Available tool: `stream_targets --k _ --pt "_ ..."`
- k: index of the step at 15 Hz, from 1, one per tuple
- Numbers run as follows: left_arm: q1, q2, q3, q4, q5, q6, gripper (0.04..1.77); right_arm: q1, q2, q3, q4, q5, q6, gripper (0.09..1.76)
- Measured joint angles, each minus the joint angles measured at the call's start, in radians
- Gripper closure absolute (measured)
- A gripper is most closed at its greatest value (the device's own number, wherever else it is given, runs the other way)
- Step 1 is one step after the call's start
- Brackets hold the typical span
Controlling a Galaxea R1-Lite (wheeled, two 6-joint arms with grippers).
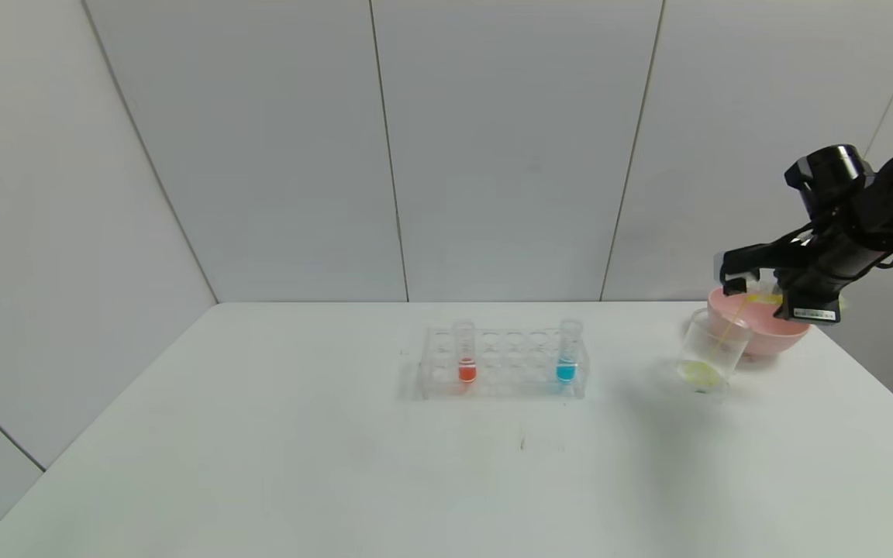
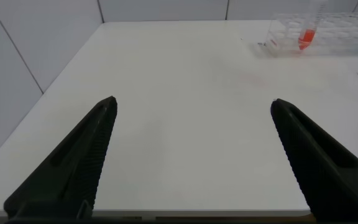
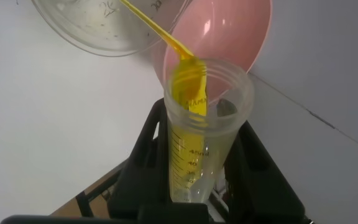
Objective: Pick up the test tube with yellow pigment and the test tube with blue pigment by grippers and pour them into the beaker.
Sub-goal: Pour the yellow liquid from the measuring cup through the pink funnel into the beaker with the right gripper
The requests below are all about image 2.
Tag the clear plastic test tube rack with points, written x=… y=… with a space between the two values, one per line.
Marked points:
x=337 y=37

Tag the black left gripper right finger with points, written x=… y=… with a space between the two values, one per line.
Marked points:
x=325 y=165

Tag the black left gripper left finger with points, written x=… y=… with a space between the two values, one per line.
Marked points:
x=70 y=168

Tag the test tube with orange pigment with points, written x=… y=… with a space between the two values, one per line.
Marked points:
x=306 y=35

